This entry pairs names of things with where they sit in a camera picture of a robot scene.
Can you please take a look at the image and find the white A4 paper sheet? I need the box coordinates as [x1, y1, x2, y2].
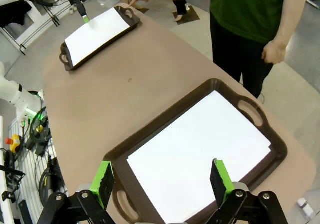
[64, 7, 131, 67]

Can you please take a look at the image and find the small white bottle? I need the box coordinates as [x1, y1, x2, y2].
[296, 198, 315, 220]

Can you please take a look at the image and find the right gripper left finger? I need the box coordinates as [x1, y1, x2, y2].
[37, 160, 117, 224]

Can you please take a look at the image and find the black cloth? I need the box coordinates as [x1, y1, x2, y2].
[0, 0, 33, 27]

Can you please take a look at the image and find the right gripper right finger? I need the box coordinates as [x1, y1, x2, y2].
[207, 158, 288, 224]

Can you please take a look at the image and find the brown mannequin base plate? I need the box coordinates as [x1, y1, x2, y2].
[169, 5, 201, 32]

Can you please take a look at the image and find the person's left hand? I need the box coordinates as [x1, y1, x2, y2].
[261, 39, 288, 65]

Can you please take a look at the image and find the red emergency stop button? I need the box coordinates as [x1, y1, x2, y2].
[5, 133, 23, 153]

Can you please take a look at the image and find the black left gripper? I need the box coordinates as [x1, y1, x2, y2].
[67, 0, 91, 24]

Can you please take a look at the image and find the person in green t-shirt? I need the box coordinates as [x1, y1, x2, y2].
[209, 0, 311, 104]

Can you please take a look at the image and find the black coiled cable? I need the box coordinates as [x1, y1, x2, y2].
[38, 156, 66, 197]

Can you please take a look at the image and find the brown plastic serving tray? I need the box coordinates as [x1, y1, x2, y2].
[102, 78, 288, 224]
[59, 5, 141, 72]

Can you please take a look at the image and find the person's left forearm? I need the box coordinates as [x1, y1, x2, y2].
[271, 0, 311, 47]

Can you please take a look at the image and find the white A4 paper stack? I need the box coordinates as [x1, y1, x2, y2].
[126, 90, 273, 224]

